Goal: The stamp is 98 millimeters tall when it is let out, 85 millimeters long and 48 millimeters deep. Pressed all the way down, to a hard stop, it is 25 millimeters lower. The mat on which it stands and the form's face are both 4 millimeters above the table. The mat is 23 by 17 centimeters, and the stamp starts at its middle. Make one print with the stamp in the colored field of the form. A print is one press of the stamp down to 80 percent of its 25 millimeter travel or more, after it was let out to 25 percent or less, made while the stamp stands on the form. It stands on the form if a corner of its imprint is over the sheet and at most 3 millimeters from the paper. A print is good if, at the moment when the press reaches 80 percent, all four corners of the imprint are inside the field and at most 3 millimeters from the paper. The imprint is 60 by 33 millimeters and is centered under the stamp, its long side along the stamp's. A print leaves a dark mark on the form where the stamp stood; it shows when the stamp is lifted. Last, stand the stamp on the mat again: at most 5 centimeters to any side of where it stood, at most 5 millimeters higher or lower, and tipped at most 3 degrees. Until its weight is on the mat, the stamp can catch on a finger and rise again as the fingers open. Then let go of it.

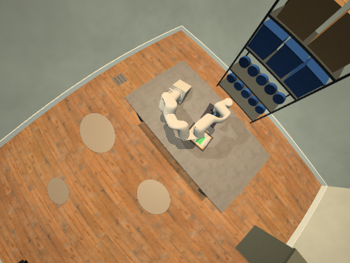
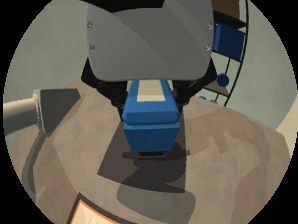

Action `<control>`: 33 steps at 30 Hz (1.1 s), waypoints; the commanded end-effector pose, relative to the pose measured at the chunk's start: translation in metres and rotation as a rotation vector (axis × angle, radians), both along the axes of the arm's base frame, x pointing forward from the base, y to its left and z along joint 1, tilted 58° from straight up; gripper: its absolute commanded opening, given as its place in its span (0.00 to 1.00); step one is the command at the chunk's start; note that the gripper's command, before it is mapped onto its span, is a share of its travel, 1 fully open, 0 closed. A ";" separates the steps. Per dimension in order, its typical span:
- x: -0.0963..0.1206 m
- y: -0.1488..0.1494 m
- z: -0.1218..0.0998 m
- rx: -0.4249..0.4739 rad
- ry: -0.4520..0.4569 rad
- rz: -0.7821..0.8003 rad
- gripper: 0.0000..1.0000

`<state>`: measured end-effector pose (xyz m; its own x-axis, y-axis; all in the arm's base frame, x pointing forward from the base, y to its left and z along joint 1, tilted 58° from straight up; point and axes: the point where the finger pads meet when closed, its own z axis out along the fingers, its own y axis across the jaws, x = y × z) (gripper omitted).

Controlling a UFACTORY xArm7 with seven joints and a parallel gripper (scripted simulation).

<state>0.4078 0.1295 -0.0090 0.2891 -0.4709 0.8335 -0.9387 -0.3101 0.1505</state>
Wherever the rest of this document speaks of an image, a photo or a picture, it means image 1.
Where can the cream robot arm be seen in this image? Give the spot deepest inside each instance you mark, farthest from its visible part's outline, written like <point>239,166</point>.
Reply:
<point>168,105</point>

